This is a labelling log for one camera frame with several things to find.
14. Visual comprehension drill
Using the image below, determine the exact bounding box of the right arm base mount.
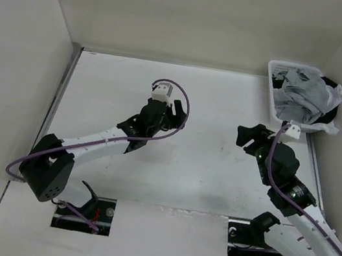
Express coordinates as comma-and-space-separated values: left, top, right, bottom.
227, 212, 282, 256

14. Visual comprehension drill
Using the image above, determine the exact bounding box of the white tank top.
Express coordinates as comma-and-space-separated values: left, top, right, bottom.
309, 84, 342, 135

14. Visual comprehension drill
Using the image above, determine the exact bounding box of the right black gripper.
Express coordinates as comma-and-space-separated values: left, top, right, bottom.
229, 120, 289, 187

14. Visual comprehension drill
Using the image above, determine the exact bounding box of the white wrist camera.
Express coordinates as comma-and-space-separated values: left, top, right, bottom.
151, 82, 173, 105
281, 122, 301, 140

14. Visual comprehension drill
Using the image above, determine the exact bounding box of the black tank top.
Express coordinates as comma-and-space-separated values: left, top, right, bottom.
313, 76, 338, 124

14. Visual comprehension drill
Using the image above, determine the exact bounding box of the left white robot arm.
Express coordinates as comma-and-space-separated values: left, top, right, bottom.
19, 99, 187, 218

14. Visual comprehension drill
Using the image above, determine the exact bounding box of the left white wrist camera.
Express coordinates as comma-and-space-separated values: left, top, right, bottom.
151, 82, 173, 105

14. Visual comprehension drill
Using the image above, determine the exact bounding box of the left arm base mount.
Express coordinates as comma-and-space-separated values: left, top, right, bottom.
51, 180, 117, 237

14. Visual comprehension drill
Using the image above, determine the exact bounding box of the white plastic laundry basket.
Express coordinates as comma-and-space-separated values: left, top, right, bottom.
268, 60, 324, 128

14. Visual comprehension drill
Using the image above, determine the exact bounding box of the grey tank top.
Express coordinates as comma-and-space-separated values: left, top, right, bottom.
273, 68, 334, 125

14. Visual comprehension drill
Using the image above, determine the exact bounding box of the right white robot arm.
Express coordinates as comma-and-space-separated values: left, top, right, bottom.
236, 123, 342, 256

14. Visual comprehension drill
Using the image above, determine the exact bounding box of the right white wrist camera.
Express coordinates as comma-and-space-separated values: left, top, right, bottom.
281, 122, 301, 140

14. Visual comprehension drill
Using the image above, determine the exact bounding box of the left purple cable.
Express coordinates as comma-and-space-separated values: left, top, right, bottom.
0, 55, 196, 243

